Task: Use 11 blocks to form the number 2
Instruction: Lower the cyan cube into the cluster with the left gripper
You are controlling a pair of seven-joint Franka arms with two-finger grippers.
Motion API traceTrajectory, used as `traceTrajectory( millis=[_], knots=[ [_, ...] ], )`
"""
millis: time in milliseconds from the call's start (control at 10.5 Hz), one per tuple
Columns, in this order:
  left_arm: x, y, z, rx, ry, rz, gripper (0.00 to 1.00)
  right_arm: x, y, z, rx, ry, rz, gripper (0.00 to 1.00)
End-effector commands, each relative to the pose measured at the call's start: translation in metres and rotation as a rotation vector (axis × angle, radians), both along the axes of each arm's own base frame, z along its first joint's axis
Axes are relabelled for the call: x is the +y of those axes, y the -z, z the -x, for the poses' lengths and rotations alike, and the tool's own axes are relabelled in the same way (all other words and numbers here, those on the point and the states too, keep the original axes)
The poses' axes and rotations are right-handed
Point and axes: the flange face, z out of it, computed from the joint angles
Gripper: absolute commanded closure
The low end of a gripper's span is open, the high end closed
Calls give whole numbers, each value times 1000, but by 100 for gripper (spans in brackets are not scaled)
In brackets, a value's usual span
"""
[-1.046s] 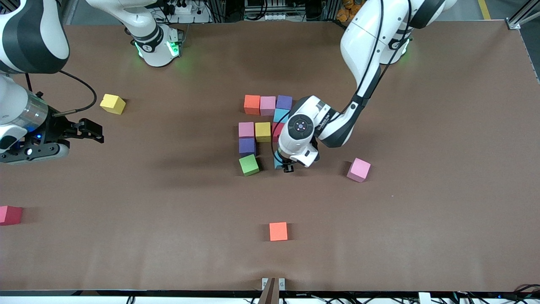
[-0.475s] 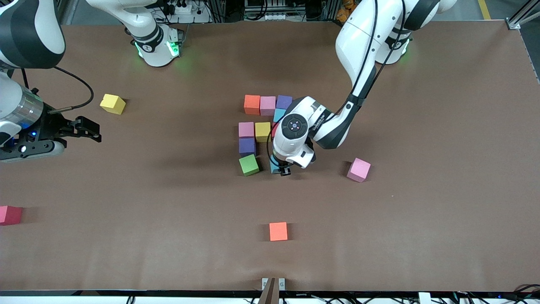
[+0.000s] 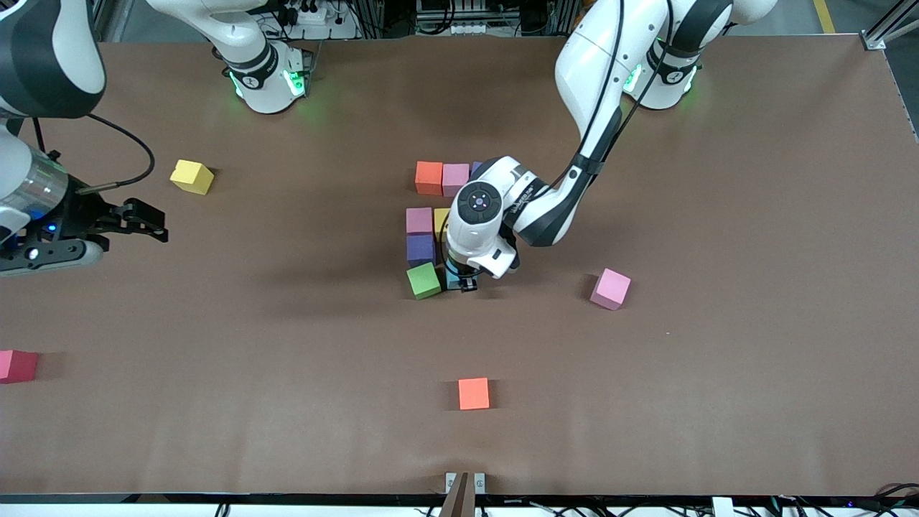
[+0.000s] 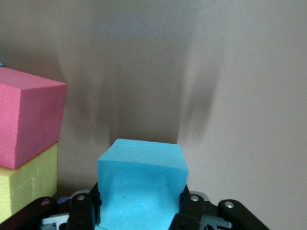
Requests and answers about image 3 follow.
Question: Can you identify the green foam cube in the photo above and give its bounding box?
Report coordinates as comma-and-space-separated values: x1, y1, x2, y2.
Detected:
406, 262, 443, 300

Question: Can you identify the light purple foam cube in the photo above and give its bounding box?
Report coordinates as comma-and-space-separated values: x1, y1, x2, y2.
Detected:
406, 235, 438, 268

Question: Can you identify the orange foam cube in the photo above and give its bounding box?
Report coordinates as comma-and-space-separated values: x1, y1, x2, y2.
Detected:
458, 377, 491, 411
416, 161, 444, 197

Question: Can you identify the red foam cube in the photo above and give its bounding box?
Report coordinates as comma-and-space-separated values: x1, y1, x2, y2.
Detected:
0, 349, 39, 385

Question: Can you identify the large table cover sheet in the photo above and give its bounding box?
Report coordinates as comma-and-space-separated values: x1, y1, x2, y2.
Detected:
0, 36, 919, 498

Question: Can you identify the white power strip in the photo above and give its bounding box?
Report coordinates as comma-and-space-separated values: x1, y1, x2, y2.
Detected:
276, 0, 360, 40
416, 20, 507, 37

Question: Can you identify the black camera cable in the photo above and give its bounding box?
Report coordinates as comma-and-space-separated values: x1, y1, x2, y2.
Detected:
32, 113, 156, 196

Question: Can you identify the aluminium frame profile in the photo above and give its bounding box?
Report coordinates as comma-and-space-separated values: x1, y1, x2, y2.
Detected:
862, 0, 919, 51
86, 0, 134, 42

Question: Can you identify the small metal bracket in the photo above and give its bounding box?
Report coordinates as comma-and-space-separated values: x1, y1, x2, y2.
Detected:
445, 472, 486, 496

